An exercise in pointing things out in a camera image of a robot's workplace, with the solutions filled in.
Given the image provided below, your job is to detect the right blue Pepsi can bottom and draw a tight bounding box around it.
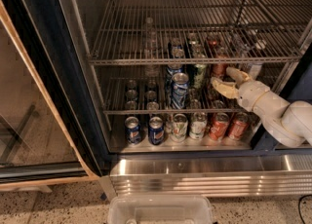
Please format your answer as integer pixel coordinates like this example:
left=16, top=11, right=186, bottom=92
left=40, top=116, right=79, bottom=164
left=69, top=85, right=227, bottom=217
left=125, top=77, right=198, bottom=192
left=148, top=116, right=164, bottom=145

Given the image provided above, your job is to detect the black cable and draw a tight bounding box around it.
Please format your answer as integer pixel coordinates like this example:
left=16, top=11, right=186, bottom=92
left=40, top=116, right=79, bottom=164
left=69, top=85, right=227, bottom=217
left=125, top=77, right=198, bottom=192
left=297, top=194, right=312, bottom=224

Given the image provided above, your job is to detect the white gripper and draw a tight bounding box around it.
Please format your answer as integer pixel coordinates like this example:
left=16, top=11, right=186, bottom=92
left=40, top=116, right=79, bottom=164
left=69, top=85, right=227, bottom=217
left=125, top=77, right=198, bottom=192
left=211, top=67, right=270, bottom=112

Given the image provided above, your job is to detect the wire fridge shelf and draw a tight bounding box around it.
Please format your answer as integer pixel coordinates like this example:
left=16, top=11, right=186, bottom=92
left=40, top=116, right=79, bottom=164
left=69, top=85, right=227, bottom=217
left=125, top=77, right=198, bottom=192
left=102, top=65, right=287, bottom=116
left=90, top=0, right=311, bottom=66

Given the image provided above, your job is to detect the middle wire fridge shelf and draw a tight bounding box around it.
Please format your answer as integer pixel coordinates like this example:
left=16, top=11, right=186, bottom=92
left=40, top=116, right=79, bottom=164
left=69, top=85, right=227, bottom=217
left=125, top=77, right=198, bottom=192
left=102, top=65, right=287, bottom=116

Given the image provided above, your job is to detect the red can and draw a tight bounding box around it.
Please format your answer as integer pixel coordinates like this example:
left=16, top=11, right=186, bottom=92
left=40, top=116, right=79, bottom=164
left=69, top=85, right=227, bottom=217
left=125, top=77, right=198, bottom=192
left=227, top=112, right=249, bottom=140
left=209, top=112, right=229, bottom=141

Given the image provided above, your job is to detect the front blue Pepsi can middle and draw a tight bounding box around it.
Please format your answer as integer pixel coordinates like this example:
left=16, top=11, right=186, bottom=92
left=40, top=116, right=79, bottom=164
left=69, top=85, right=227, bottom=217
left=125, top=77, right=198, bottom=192
left=171, top=72, right=189, bottom=109

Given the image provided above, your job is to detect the stainless steel fridge base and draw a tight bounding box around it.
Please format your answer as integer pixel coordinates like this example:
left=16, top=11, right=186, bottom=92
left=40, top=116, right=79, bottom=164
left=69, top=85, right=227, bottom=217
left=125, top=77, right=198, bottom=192
left=99, top=155, right=312, bottom=200

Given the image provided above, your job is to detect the upper wire fridge shelf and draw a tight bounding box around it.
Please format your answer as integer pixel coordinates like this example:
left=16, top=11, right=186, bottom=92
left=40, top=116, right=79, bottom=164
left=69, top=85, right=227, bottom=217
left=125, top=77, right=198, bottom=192
left=90, top=0, right=311, bottom=66

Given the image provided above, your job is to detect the left blue Pepsi can bottom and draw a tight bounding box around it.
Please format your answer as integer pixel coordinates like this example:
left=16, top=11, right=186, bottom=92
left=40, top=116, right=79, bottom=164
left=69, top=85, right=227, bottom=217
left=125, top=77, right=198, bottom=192
left=125, top=116, right=141, bottom=144

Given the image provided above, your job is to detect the left red can bottom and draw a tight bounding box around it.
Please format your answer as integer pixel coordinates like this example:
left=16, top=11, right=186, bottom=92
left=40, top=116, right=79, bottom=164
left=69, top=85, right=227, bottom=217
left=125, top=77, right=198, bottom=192
left=209, top=112, right=229, bottom=141

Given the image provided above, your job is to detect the clear plastic bottle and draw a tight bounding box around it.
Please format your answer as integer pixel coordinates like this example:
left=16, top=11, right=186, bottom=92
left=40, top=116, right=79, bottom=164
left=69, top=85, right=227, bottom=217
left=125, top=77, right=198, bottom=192
left=143, top=17, right=160, bottom=78

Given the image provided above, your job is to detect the red soda can middle shelf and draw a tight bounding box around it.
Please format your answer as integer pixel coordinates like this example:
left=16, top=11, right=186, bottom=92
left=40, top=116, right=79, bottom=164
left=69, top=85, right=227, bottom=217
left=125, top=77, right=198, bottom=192
left=211, top=63, right=227, bottom=79

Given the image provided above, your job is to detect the right red can bottom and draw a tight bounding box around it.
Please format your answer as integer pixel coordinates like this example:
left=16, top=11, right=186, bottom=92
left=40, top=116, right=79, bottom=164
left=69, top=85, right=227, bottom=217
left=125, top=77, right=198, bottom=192
left=227, top=112, right=249, bottom=140

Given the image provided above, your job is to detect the rear blue Pepsi can middle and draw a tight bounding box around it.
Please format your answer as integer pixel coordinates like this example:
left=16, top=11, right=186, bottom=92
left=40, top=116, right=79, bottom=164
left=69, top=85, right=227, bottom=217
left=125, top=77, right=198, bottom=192
left=165, top=64, right=183, bottom=89

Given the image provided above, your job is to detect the white blue can middle shelf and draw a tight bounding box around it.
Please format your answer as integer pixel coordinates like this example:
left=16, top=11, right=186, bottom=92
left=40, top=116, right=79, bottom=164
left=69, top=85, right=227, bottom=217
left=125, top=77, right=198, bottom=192
left=243, top=63, right=262, bottom=80

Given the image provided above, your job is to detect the clear plastic bin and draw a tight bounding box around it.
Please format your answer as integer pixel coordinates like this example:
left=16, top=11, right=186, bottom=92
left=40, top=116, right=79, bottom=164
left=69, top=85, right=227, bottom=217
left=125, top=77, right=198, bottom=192
left=107, top=195, right=214, bottom=224

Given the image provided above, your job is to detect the blue pepsi can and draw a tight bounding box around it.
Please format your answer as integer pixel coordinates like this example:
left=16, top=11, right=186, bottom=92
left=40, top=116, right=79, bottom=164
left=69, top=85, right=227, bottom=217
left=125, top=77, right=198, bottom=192
left=148, top=116, right=164, bottom=145
left=125, top=116, right=141, bottom=144
left=165, top=64, right=183, bottom=89
left=171, top=72, right=189, bottom=109

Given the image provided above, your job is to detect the left green white can bottom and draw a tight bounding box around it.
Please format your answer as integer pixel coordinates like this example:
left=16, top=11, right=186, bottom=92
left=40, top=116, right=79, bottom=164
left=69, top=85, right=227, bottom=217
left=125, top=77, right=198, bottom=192
left=171, top=114, right=188, bottom=142

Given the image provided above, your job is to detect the glass fridge door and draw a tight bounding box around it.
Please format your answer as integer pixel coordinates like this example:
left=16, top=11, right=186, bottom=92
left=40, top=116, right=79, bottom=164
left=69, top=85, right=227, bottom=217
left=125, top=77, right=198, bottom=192
left=0, top=0, right=107, bottom=192

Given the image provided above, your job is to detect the green soda can shelf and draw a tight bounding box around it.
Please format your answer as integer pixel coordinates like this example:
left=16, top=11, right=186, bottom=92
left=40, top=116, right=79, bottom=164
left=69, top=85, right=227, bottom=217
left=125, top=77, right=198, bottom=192
left=191, top=64, right=207, bottom=89

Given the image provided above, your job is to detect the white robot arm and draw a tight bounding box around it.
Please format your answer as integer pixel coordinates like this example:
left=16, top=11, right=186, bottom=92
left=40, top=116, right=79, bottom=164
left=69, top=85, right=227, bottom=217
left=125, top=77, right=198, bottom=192
left=211, top=67, right=312, bottom=148

